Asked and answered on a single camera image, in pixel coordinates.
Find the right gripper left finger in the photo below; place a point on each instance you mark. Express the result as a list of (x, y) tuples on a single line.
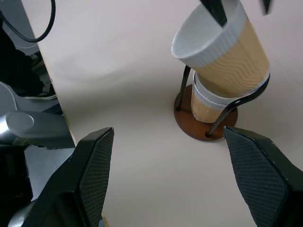
[(78, 184)]

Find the silver robot body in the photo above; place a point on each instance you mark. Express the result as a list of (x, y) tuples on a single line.
[(21, 121)]

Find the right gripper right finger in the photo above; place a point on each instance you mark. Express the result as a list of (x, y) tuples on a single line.
[(267, 179)]

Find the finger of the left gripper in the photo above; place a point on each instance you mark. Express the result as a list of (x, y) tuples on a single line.
[(216, 11), (265, 6)]

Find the tan and white paper cup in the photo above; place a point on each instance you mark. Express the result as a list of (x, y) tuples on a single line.
[(197, 86), (236, 61), (204, 111)]

